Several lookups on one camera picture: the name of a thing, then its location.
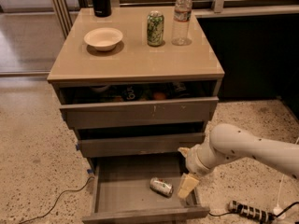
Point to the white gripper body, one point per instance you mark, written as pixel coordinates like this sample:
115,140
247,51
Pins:
193,162

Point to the silver 7up can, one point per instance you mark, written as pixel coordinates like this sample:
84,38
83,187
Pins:
161,186

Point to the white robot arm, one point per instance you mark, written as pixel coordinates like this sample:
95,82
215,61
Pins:
228,143

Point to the grey bottom drawer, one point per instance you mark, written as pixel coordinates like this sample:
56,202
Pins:
122,194

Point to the grey drawer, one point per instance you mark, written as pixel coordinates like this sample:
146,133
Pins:
139,140
139,113
122,194

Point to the grey drawer cabinet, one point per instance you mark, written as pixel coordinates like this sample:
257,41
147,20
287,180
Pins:
83,75

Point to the grey middle drawer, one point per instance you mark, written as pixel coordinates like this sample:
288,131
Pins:
139,140

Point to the grey top drawer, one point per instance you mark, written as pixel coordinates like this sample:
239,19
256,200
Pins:
139,113

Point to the green soda can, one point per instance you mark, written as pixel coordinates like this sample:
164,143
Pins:
155,28

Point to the orange fruit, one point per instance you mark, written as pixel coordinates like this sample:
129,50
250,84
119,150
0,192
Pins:
159,96

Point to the dark snack bag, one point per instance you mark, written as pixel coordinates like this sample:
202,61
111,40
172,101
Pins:
132,93

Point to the black power strip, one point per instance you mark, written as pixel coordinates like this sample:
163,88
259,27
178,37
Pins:
250,212

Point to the white plug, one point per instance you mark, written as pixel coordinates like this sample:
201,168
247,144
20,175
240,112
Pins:
277,211

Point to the white bowl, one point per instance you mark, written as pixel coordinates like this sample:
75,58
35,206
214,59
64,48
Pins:
103,39

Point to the clear plastic water bottle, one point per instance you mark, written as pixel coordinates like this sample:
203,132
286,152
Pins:
181,21

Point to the black thermos bottle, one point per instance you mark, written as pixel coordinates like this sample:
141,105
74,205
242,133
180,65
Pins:
102,8

